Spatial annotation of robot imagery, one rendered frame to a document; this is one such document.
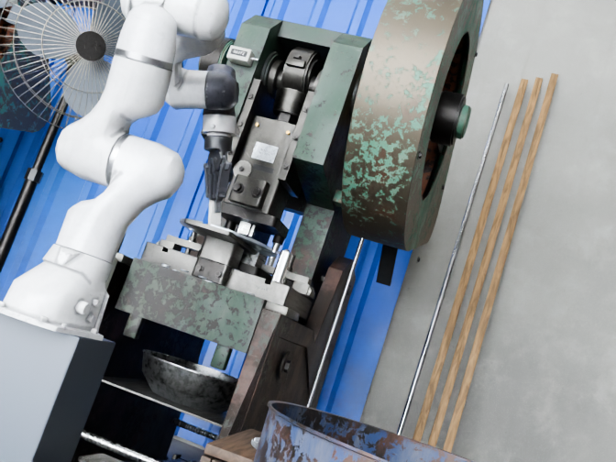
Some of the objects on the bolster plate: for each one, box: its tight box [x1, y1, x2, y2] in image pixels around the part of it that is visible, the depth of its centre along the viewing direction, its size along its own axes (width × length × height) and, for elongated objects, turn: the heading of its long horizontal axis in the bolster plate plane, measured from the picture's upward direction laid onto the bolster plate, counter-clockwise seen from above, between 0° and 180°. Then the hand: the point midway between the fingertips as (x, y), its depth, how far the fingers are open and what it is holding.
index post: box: [271, 249, 292, 283], centre depth 193 cm, size 3×3×10 cm
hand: (214, 213), depth 186 cm, fingers closed
